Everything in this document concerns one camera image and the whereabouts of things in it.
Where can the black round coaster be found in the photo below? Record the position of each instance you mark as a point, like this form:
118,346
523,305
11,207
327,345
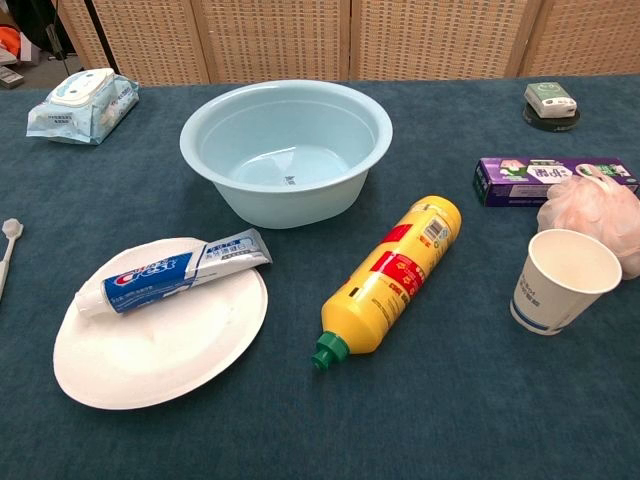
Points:
555,125

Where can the light blue plastic basin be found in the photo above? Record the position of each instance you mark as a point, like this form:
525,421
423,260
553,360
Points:
300,210

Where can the white toothbrush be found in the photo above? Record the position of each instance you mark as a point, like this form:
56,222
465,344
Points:
11,229

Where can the teal table cloth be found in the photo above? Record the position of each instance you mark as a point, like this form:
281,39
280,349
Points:
450,400

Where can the white paper plate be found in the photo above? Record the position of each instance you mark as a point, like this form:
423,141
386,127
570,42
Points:
150,360

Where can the light blue wet wipes pack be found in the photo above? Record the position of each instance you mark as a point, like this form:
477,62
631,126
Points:
75,110

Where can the small green white box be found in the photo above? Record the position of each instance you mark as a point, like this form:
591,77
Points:
547,97

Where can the blue white toothpaste tube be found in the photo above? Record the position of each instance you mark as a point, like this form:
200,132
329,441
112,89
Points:
150,285

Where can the black tripod stand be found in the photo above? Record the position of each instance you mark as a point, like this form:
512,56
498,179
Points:
100,35

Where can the purple toothpaste box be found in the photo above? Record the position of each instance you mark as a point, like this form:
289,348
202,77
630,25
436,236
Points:
510,190

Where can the white paper cup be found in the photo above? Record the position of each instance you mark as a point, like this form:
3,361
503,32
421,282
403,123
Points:
540,300

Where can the yellow bottle green cap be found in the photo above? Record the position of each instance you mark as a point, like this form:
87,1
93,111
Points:
390,290

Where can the wicker folding screen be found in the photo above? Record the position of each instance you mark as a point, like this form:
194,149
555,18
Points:
280,40

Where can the pink bath pouf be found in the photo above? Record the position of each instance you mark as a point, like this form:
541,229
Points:
600,210

